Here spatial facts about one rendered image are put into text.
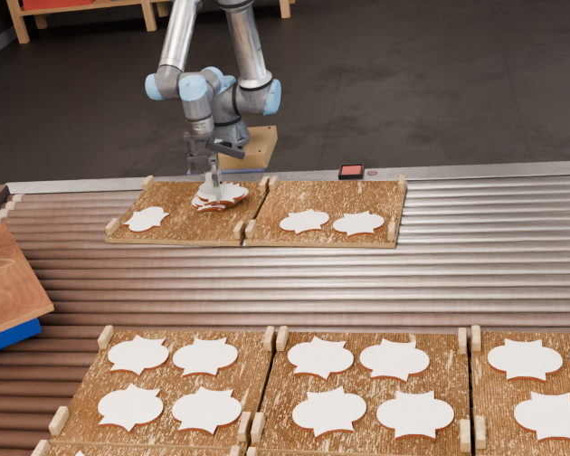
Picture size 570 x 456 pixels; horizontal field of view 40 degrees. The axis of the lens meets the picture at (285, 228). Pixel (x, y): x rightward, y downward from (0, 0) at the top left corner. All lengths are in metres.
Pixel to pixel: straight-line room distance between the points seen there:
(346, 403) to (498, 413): 0.29
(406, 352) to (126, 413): 0.59
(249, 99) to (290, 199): 0.46
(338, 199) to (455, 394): 0.86
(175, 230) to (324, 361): 0.76
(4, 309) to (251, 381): 0.61
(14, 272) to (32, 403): 0.39
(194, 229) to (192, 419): 0.78
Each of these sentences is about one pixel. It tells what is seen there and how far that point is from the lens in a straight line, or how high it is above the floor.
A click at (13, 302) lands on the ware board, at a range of 1.93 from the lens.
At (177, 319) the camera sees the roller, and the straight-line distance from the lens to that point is 1.92.
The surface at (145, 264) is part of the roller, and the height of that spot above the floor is 0.91.
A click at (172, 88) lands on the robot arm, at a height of 1.29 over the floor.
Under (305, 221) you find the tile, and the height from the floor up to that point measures 0.94.
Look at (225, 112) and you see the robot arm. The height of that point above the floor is 1.05.
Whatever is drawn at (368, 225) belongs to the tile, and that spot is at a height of 0.94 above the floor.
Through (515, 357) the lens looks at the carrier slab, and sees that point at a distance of 1.67.
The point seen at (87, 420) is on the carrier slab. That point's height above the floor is 0.94.
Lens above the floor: 2.03
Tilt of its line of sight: 30 degrees down
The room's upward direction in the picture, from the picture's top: 8 degrees counter-clockwise
